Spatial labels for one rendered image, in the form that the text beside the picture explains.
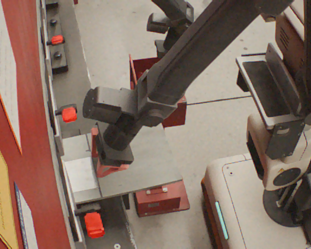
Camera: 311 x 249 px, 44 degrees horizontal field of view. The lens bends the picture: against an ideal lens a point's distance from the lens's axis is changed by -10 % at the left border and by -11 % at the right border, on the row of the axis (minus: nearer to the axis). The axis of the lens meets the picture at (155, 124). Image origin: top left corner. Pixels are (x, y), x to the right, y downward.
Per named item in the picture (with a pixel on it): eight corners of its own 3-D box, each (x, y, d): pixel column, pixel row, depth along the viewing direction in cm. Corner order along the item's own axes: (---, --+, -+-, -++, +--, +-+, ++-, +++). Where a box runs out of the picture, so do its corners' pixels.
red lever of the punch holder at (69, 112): (77, 110, 64) (75, 102, 73) (53, 115, 63) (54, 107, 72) (80, 121, 64) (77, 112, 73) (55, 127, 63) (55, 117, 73)
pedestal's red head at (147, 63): (185, 125, 146) (189, 89, 132) (138, 131, 144) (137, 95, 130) (172, 83, 159) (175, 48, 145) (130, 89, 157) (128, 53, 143)
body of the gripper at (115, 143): (103, 163, 84) (119, 141, 80) (93, 124, 90) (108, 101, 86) (130, 166, 88) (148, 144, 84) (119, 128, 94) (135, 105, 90)
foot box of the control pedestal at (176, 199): (190, 208, 199) (192, 197, 190) (138, 217, 196) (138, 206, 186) (181, 175, 211) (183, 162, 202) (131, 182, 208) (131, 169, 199)
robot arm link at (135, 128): (157, 117, 81) (151, 95, 85) (124, 108, 78) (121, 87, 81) (140, 139, 85) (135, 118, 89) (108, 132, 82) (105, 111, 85)
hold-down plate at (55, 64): (68, 71, 132) (67, 64, 130) (53, 74, 131) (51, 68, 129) (60, 20, 150) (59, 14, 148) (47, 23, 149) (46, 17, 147)
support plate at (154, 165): (182, 181, 94) (182, 178, 93) (68, 206, 90) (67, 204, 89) (159, 120, 105) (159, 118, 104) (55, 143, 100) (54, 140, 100)
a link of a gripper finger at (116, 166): (87, 184, 89) (105, 159, 84) (81, 157, 94) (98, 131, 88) (114, 186, 93) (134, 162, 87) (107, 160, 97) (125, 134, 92)
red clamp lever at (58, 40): (64, 33, 76) (64, 35, 85) (44, 38, 75) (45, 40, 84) (65, 42, 76) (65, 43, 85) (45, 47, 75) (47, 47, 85)
